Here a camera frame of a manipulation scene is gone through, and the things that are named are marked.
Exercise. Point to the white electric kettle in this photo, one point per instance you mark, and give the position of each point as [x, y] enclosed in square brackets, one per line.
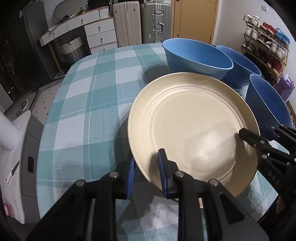
[9, 133]

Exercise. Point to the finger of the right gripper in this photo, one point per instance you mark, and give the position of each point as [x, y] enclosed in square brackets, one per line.
[268, 136]
[253, 139]

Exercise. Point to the silver grey suitcase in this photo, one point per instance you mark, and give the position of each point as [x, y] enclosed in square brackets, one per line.
[155, 21]

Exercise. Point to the grey white side cabinet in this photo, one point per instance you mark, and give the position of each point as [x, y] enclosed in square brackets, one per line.
[19, 171]

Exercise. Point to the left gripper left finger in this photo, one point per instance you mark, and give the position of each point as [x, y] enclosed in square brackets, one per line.
[129, 177]

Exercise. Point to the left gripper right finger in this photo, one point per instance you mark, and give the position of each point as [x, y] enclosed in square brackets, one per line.
[167, 170]

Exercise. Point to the black refrigerator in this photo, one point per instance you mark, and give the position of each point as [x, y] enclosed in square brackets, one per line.
[27, 63]

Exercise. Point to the beige suitcase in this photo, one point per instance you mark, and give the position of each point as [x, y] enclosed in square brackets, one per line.
[127, 23]

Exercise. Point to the patterned floor rug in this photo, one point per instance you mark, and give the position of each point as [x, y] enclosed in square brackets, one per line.
[44, 98]

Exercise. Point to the wooden door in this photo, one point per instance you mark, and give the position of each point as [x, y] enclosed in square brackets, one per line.
[194, 19]

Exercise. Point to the shoe rack with shoes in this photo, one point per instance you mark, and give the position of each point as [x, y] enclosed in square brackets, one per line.
[266, 46]

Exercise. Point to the woven laundry basket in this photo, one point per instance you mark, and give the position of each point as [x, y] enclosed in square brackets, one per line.
[73, 51]

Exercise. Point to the large cream plate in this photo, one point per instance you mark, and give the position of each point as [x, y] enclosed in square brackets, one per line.
[196, 120]

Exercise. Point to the white drawer desk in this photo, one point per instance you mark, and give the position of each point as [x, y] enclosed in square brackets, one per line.
[98, 27]

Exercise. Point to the purple bag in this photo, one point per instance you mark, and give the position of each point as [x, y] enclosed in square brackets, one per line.
[285, 87]

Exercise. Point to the oval mirror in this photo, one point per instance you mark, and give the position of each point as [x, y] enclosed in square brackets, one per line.
[67, 7]

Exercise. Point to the blue bowl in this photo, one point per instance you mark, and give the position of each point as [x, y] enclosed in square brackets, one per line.
[238, 76]
[266, 104]
[187, 55]

